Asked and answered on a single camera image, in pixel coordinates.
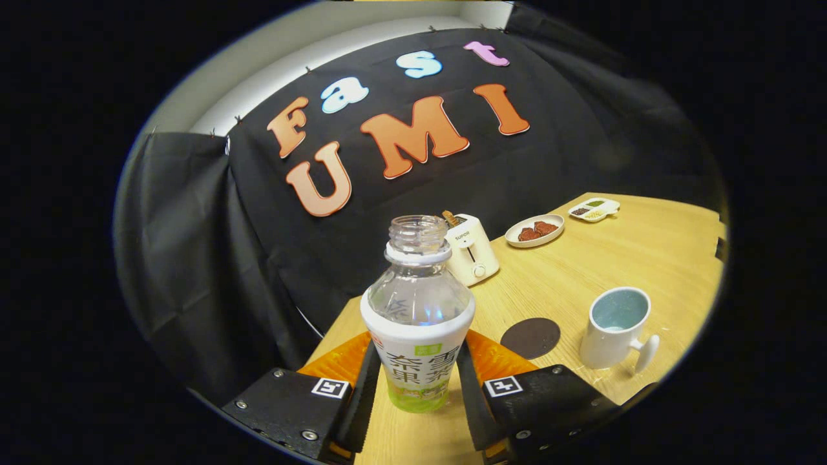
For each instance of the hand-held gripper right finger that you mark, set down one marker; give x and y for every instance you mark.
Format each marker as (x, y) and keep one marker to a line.
(468, 407)

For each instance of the clear plastic juice bottle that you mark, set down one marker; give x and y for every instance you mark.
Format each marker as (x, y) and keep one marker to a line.
(417, 303)

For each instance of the dark brown round coaster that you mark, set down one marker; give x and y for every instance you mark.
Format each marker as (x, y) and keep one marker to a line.
(530, 338)

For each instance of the white toaster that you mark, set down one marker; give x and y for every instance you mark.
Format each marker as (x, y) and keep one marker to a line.
(475, 252)

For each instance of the white oval plate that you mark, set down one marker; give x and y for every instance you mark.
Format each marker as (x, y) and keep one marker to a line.
(517, 240)

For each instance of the white divided condiment dish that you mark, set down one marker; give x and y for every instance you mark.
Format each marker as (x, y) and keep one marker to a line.
(594, 209)

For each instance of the red meat piece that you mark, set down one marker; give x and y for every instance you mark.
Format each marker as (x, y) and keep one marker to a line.
(528, 234)
(546, 227)

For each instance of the wooden table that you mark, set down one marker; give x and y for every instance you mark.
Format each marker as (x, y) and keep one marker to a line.
(581, 271)

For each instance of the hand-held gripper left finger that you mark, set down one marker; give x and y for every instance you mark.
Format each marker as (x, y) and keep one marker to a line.
(365, 400)

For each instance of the black backdrop cloth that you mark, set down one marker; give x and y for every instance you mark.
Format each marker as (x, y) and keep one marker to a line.
(194, 258)

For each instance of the brown toast slice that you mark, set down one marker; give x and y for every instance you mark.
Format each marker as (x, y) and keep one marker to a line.
(450, 218)

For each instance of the white cup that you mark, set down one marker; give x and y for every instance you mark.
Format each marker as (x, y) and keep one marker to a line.
(607, 342)

